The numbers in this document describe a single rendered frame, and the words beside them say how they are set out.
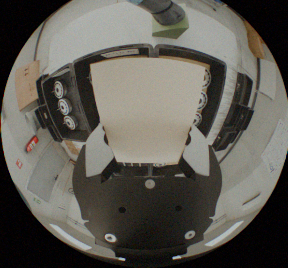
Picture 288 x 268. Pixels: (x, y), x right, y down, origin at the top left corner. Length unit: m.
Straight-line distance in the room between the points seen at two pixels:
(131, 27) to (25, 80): 2.64
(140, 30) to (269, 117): 3.15
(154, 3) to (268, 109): 3.10
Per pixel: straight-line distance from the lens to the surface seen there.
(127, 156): 0.15
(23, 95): 2.80
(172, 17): 0.45
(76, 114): 0.59
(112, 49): 0.31
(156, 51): 0.29
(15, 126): 2.90
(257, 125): 3.24
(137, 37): 0.56
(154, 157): 0.15
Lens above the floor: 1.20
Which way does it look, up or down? 58 degrees down
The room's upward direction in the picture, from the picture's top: 180 degrees clockwise
